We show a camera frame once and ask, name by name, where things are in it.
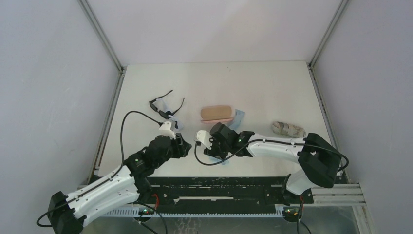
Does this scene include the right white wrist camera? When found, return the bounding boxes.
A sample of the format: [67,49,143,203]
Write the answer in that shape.
[194,130,212,150]

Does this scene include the white sunglasses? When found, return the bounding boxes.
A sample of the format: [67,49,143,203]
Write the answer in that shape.
[159,98,185,130]

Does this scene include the patterned glasses case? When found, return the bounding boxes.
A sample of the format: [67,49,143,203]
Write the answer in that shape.
[271,121,306,138]

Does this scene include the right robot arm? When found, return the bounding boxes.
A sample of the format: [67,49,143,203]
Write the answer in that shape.
[195,122,344,195]

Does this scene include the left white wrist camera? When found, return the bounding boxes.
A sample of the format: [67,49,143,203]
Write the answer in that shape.
[159,121,176,139]

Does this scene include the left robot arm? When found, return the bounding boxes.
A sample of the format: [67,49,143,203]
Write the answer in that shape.
[47,133,192,234]

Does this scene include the pink glasses case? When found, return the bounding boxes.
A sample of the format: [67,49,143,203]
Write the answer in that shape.
[200,105,234,123]

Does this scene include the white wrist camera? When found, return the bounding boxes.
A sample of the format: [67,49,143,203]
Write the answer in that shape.
[194,130,212,150]
[159,121,176,139]

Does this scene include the left black camera cable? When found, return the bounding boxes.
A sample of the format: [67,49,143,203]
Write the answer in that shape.
[36,111,164,228]

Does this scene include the aluminium frame rail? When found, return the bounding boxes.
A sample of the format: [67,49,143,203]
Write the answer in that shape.
[72,184,367,218]

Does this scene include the black sunglasses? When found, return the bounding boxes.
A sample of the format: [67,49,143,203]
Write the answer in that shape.
[149,90,185,119]

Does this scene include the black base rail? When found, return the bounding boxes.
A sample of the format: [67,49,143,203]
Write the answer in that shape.
[144,176,314,215]

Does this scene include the light blue cloth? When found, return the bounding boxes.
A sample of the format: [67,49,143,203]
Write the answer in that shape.
[220,158,229,165]
[227,109,245,130]

